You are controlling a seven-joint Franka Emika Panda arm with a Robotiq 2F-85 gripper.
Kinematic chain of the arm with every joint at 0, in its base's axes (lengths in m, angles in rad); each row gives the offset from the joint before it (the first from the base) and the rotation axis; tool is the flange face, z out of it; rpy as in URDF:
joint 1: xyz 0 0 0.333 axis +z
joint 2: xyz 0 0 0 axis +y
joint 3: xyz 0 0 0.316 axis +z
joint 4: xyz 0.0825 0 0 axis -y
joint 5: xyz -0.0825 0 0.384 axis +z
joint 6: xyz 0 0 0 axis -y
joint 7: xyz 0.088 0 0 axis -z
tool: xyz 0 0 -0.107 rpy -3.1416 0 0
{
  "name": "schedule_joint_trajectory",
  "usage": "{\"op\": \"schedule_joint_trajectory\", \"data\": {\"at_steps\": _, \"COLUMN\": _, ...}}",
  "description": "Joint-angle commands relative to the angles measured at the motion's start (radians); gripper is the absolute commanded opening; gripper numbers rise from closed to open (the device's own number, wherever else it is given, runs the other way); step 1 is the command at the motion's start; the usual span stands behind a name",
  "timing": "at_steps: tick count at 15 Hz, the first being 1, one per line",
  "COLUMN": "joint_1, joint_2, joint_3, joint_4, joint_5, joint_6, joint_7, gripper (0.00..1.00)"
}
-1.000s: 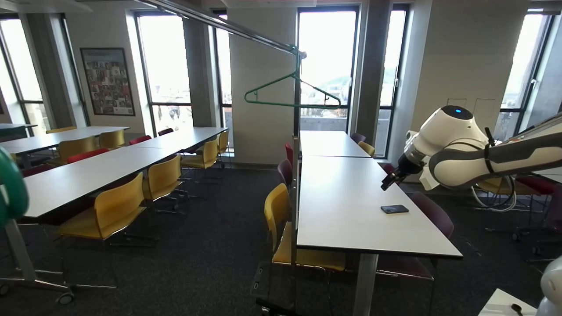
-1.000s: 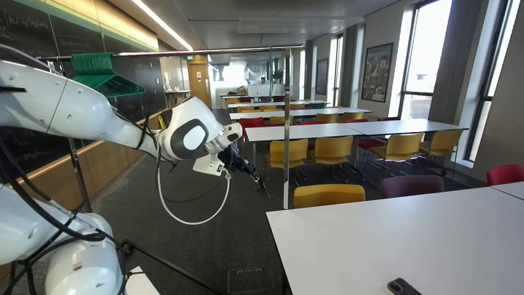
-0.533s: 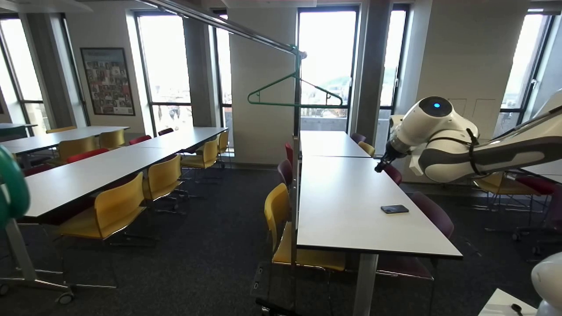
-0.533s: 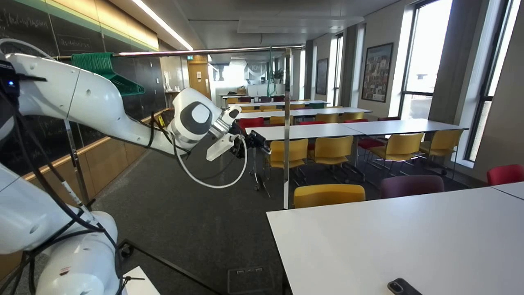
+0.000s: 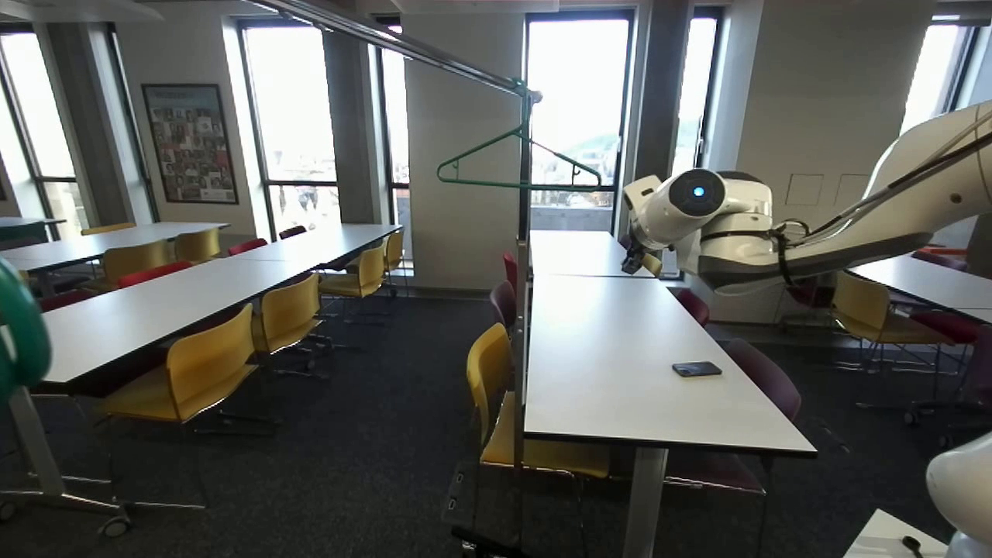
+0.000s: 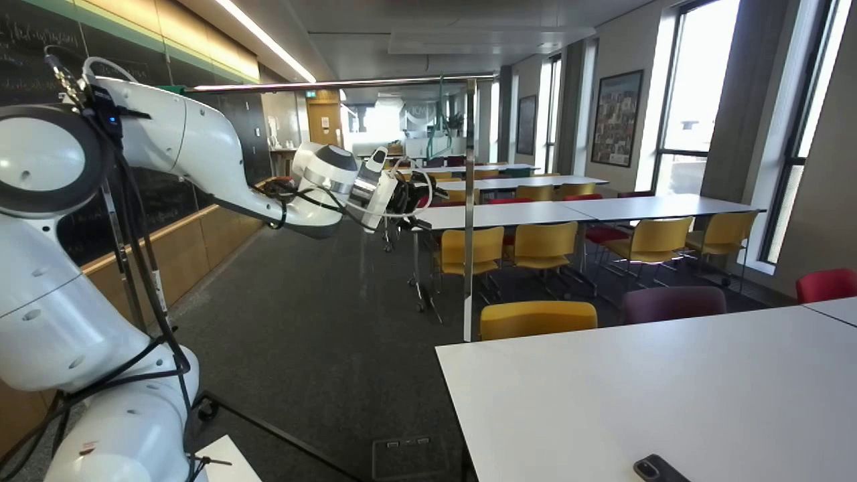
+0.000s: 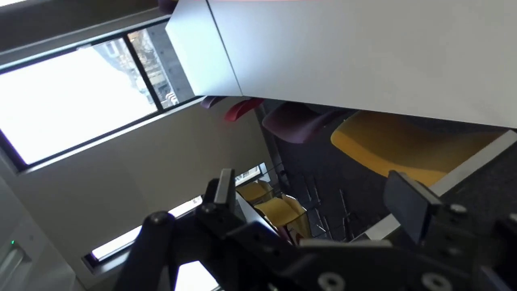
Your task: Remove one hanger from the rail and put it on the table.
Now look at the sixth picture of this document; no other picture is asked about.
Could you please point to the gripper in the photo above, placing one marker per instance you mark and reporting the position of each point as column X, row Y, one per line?
column 406, row 198

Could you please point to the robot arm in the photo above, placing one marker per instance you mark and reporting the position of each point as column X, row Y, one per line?
column 167, row 140

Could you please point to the green hanger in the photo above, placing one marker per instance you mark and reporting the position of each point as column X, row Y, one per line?
column 171, row 89

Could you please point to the silver clothes rack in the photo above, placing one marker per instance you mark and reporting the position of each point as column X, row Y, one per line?
column 469, row 201

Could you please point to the wooden door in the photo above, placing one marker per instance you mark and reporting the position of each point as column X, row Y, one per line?
column 325, row 120

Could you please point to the silver rack rod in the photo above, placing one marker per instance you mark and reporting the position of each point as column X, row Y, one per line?
column 335, row 83

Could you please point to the small framed picture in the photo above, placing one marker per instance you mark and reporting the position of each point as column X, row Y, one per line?
column 526, row 125

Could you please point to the group of yellow and red chairs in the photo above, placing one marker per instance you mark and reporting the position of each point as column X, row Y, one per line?
column 542, row 244

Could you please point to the window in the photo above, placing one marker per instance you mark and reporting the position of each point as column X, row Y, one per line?
column 553, row 114
column 800, row 134
column 696, row 94

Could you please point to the yellow chair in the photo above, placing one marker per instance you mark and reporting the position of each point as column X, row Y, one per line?
column 535, row 320

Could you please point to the row of white tables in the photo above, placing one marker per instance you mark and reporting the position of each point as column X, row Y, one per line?
column 602, row 207

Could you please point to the ceiling light strip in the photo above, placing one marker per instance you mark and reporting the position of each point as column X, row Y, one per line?
column 264, row 40

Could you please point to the large framed picture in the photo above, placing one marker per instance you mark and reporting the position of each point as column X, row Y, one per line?
column 616, row 119

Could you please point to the floor socket box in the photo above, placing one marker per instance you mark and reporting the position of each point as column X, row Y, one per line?
column 402, row 458

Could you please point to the purple chair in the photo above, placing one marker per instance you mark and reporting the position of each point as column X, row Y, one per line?
column 669, row 304

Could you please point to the black smartphone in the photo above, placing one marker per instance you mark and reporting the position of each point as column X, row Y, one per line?
column 659, row 468

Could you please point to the blackboard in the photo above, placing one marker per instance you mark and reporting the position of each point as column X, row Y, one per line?
column 40, row 40

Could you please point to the red chair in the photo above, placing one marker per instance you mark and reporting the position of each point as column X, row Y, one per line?
column 827, row 284

